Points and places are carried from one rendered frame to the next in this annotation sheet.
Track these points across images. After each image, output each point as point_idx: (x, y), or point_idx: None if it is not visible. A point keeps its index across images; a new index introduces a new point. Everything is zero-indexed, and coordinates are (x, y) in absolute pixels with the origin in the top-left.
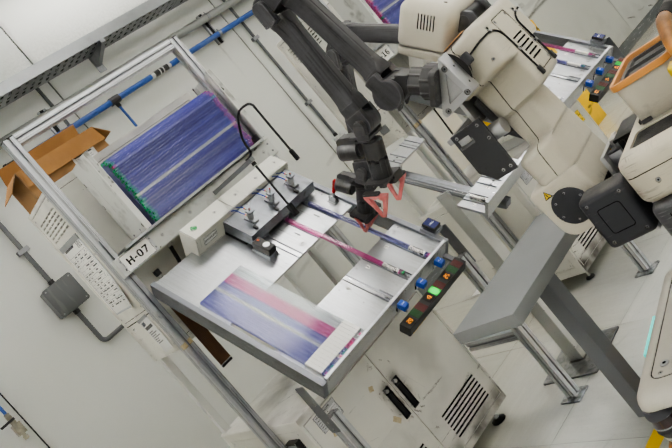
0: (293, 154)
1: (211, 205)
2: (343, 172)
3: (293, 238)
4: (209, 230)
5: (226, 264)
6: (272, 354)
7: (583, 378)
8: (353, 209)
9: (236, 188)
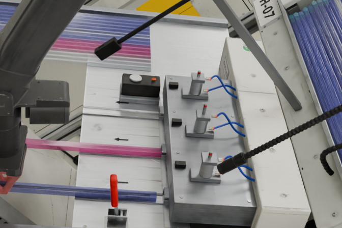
0: (231, 157)
1: (271, 83)
2: (59, 91)
3: (120, 131)
4: (228, 58)
5: (173, 68)
6: None
7: None
8: (25, 136)
9: (275, 120)
